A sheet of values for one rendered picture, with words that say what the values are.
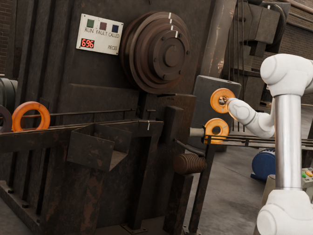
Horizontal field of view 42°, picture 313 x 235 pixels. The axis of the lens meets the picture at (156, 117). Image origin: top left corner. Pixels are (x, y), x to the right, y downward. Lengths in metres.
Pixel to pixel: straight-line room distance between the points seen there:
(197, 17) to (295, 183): 1.45
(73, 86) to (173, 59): 0.57
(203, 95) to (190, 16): 2.47
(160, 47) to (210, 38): 4.59
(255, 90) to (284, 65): 8.69
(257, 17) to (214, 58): 3.79
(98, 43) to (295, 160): 1.20
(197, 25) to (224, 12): 3.89
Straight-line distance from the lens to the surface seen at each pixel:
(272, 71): 1.67
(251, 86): 10.21
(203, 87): 5.05
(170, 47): 2.26
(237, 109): 2.19
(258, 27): 10.13
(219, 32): 6.59
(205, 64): 6.79
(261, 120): 2.25
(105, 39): 2.26
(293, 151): 1.65
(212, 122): 2.57
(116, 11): 2.31
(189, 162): 2.50
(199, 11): 2.74
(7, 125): 1.97
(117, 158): 1.94
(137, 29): 2.21
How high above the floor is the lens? 1.16
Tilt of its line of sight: 10 degrees down
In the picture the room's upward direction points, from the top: 11 degrees clockwise
